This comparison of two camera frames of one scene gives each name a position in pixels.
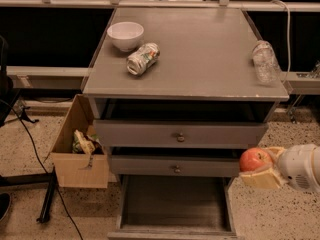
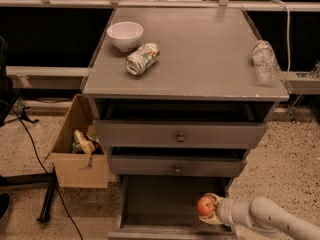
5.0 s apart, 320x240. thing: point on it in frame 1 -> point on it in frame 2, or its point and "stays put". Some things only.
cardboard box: [72, 168] stays put
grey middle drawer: [174, 166] stays put
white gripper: [295, 166] -> [225, 211]
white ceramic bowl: [126, 35] stays put
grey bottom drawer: [175, 207] stays put
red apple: [254, 158] -> [205, 206]
